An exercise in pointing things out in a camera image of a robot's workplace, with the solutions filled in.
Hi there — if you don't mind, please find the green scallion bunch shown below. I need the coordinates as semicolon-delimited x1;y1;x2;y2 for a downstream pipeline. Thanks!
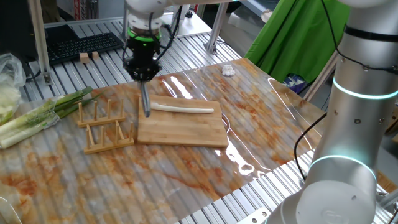
0;86;103;149

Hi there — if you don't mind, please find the crumpled white tissue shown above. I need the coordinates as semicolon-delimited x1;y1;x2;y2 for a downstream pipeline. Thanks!
221;64;236;77

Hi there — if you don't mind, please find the thin black cable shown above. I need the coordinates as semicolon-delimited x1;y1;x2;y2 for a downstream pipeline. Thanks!
294;112;327;181

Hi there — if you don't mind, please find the aluminium frame post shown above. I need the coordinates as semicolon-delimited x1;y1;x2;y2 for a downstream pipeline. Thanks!
28;0;53;85
122;0;130;44
204;2;229;55
303;51;338;102

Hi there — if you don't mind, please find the blue patterned bag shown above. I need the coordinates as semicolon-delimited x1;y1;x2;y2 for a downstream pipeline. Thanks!
281;73;307;94

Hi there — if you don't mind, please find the wooden cutting board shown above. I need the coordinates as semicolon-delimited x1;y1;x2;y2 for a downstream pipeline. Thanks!
137;95;232;149

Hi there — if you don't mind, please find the wooden peg rack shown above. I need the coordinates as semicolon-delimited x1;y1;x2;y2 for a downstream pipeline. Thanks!
76;98;136;156

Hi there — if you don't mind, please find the marble pattern plastic mat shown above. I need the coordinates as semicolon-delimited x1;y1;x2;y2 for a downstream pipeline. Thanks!
0;58;335;224

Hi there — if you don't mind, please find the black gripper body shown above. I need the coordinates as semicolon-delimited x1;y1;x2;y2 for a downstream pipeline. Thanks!
123;40;163;80

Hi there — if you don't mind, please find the white scallion stalk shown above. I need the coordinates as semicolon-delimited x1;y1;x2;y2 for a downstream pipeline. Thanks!
150;101;215;114

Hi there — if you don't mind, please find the black keyboard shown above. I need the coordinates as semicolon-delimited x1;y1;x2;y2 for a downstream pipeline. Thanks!
46;32;125;65

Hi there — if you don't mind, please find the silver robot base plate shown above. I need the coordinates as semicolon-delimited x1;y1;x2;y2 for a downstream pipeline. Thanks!
236;207;271;224

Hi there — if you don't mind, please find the clear bag with cabbage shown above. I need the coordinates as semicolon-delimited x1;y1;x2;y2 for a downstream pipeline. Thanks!
0;52;27;125

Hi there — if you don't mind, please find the steel cleaver knife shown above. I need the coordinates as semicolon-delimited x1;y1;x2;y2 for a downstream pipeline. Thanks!
138;80;152;118

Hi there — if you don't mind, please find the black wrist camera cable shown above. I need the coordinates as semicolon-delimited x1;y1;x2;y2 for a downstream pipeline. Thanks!
123;0;183;62

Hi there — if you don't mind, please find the green cloth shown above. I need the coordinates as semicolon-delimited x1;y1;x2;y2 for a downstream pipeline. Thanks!
244;0;352;84

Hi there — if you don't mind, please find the black monitor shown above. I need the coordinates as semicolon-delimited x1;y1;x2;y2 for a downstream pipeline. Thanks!
0;0;40;62

